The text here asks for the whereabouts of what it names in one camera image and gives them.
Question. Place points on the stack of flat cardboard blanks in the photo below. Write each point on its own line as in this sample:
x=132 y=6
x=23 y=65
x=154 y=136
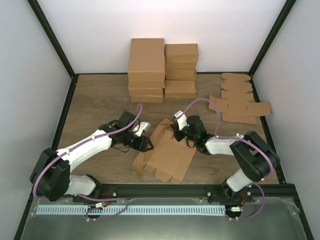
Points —
x=237 y=103

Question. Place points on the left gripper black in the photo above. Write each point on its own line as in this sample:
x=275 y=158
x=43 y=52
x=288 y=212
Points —
x=142 y=144

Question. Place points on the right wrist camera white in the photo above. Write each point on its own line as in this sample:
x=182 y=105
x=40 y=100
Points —
x=181 y=120

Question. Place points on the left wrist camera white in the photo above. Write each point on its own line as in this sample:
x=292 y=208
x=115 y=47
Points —
x=141 y=128

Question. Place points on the grey metal base plate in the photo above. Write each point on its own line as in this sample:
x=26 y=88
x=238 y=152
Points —
x=272 y=218

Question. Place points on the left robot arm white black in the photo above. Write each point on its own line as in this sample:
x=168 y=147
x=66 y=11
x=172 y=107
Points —
x=52 y=176

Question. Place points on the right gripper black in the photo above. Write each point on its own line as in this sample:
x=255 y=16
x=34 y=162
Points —
x=178 y=137

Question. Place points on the top small folded cardboard box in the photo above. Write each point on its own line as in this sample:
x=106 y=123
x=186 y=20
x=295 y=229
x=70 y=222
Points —
x=184 y=52

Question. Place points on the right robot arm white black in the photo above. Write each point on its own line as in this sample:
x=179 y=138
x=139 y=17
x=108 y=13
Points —
x=255 y=157

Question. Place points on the bottom large folded box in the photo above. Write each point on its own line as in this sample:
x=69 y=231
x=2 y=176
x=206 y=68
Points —
x=147 y=98

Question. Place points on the bottom small folded box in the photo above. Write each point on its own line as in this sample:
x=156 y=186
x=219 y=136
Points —
x=180 y=89

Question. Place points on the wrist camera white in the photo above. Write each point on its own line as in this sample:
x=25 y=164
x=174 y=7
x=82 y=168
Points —
x=181 y=120
x=141 y=128

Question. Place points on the top large folded cardboard box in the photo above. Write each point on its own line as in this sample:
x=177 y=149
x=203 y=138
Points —
x=146 y=59

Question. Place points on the black aluminium frame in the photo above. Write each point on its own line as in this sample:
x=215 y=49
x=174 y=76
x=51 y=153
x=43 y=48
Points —
x=272 y=190

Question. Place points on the light blue slotted cable duct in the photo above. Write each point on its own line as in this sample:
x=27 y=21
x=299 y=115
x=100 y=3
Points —
x=143 y=210

